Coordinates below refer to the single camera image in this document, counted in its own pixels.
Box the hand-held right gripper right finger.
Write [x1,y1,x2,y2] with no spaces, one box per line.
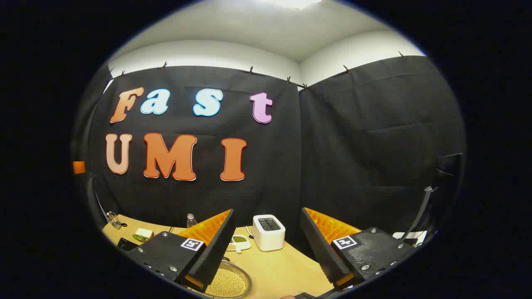
[300,207,416,291]

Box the white toaster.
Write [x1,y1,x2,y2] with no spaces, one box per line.
[253,214,286,252]

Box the steel pot with soybeans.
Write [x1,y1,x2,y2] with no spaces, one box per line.
[183,257,253,299]

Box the white divided dish with beans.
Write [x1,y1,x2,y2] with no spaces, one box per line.
[227,235,251,254]

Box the black induction cooktop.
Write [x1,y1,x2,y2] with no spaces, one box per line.
[117,238,140,252]

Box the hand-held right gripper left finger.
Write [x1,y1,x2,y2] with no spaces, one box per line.
[125,209,236,293]

